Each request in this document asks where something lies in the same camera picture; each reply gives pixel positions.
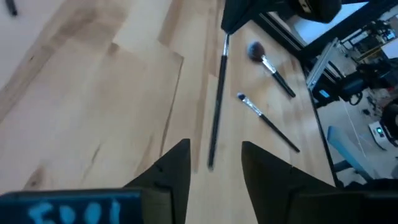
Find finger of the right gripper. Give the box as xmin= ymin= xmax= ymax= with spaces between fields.
xmin=221 ymin=0 xmax=271 ymax=34

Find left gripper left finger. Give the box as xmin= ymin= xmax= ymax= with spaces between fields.
xmin=123 ymin=138 xmax=192 ymax=224

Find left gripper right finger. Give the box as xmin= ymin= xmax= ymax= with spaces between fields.
xmin=241 ymin=141 xmax=343 ymax=224

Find fan makeup brush brown bristles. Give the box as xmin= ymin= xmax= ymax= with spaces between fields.
xmin=247 ymin=41 xmax=297 ymax=99

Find thin black makeup brush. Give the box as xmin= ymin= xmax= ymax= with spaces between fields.
xmin=207 ymin=32 xmax=231 ymax=171
xmin=236 ymin=91 xmax=302 ymax=154

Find silver aluminium extrusion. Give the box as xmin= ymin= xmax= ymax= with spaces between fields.
xmin=306 ymin=37 xmax=340 ymax=91

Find white device green light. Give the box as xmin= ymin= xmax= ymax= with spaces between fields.
xmin=368 ymin=121 xmax=389 ymax=147

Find black aluminium table frame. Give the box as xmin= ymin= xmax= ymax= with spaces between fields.
xmin=253 ymin=0 xmax=398 ymax=189

